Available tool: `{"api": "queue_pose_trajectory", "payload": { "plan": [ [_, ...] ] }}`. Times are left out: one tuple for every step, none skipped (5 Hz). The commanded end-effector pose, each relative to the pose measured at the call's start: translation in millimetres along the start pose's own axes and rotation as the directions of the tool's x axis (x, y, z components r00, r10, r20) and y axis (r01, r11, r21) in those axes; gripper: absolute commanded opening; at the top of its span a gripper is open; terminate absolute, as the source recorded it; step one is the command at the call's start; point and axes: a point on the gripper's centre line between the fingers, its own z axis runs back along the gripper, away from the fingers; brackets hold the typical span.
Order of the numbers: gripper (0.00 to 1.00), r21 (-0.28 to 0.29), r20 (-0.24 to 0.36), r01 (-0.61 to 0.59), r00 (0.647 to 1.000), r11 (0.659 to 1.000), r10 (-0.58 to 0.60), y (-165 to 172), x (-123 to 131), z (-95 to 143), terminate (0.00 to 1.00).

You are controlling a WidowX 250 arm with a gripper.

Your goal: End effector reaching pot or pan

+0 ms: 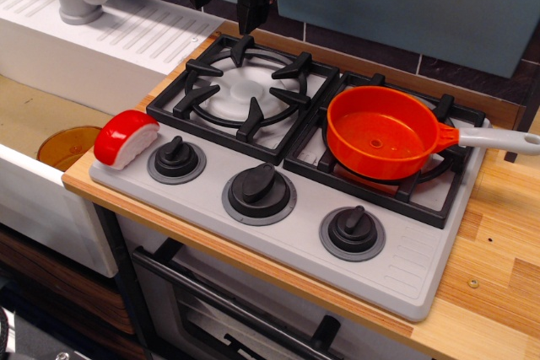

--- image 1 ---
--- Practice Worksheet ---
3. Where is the black left burner grate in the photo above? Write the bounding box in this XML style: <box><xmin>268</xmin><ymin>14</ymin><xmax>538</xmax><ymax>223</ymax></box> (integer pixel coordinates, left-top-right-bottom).
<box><xmin>146</xmin><ymin>35</ymin><xmax>339</xmax><ymax>164</ymax></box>

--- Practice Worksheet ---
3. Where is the black burner grate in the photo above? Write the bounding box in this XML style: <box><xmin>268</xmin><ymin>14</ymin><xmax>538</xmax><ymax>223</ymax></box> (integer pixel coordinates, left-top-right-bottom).
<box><xmin>146</xmin><ymin>35</ymin><xmax>339</xmax><ymax>164</ymax></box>
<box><xmin>283</xmin><ymin>72</ymin><xmax>486</xmax><ymax>228</ymax></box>

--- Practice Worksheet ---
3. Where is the grey toy stove top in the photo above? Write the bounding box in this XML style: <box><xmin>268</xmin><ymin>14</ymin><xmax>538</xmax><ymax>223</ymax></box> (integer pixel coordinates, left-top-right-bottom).
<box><xmin>89</xmin><ymin>35</ymin><xmax>484</xmax><ymax>321</ymax></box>

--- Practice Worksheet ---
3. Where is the black left stove knob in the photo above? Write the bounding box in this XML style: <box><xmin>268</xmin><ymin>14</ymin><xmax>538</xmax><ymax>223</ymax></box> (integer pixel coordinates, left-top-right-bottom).
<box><xmin>147</xmin><ymin>136</ymin><xmax>207</xmax><ymax>185</ymax></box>

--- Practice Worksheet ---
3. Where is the black stove knob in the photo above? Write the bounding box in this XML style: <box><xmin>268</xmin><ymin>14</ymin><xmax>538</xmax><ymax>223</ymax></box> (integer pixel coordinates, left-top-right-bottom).
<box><xmin>319</xmin><ymin>206</ymin><xmax>386</xmax><ymax>262</ymax></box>
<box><xmin>222</xmin><ymin>163</ymin><xmax>297</xmax><ymax>227</ymax></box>
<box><xmin>147</xmin><ymin>136</ymin><xmax>207</xmax><ymax>185</ymax></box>

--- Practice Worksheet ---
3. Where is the red and white toy sushi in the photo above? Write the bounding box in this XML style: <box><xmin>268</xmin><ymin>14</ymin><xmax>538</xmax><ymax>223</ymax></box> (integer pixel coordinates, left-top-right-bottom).
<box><xmin>94</xmin><ymin>110</ymin><xmax>159</xmax><ymax>170</ymax></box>

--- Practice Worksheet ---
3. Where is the white toy sink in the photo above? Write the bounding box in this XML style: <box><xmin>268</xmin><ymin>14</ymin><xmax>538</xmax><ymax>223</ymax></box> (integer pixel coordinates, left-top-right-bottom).
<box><xmin>1</xmin><ymin>0</ymin><xmax>222</xmax><ymax>277</ymax></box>

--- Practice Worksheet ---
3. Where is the black middle stove knob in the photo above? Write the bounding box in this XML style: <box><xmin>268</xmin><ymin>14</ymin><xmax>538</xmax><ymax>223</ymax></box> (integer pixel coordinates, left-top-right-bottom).
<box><xmin>222</xmin><ymin>163</ymin><xmax>297</xmax><ymax>227</ymax></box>

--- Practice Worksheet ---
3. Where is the amber plastic sink drain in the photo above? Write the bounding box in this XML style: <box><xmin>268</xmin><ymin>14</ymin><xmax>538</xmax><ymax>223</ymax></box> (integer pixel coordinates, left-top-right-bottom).
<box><xmin>37</xmin><ymin>126</ymin><xmax>101</xmax><ymax>172</ymax></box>

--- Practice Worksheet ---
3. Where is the black right stove knob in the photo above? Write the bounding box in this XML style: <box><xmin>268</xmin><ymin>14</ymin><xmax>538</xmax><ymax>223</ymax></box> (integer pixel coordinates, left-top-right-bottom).
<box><xmin>319</xmin><ymin>206</ymin><xmax>386</xmax><ymax>262</ymax></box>

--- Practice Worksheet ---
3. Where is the black right burner grate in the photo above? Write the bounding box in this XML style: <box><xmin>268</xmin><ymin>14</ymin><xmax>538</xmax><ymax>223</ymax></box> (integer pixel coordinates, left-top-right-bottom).
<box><xmin>283</xmin><ymin>72</ymin><xmax>486</xmax><ymax>228</ymax></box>

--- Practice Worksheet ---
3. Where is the toy oven door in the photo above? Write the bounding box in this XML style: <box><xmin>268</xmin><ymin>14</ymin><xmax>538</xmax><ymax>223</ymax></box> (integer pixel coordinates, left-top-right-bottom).
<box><xmin>130</xmin><ymin>239</ymin><xmax>425</xmax><ymax>359</ymax></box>

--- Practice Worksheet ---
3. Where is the orange pot with grey handle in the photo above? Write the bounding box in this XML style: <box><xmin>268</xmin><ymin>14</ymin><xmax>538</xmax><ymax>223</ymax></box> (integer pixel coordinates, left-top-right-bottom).
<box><xmin>327</xmin><ymin>86</ymin><xmax>539</xmax><ymax>180</ymax></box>

